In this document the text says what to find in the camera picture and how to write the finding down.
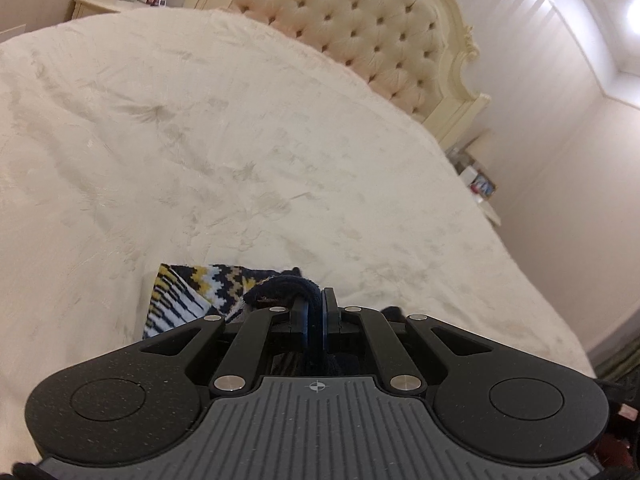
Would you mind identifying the tufted cream headboard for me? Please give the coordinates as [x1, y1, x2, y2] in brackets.
[187, 0, 493, 151]

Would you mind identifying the ceiling light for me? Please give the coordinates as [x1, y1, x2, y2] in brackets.
[622, 0, 640, 36]

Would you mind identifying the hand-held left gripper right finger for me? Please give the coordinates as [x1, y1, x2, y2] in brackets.
[322, 287, 493, 393]

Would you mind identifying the patterned knit sweater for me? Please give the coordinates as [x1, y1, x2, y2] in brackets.
[142, 262, 407, 377]

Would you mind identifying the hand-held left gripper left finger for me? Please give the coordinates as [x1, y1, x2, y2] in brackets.
[141, 296, 322, 393]

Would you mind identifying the cream nightstand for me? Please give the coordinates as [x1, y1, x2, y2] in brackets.
[68, 0, 196, 23]
[460, 130, 502, 226]

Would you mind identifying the wooden photo frame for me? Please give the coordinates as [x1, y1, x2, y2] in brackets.
[470, 172, 497, 198]

